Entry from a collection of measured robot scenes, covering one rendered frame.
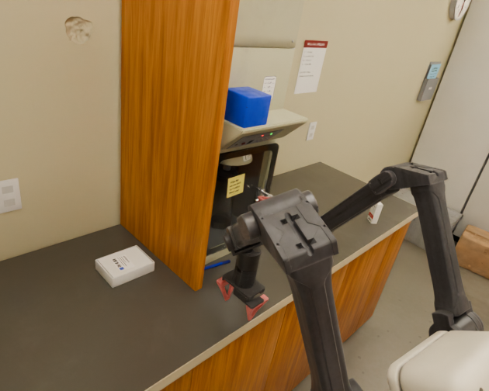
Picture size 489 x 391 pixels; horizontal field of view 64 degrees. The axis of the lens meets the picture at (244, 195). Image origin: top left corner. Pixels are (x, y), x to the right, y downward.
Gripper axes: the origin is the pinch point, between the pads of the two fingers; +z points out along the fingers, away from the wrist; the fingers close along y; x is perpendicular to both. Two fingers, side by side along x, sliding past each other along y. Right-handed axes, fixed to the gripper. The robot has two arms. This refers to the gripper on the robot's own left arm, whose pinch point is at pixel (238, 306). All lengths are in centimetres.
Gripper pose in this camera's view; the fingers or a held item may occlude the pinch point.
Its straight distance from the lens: 110.8
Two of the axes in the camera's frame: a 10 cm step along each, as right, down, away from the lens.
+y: -7.0, -4.3, 5.7
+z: -1.5, 8.7, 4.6
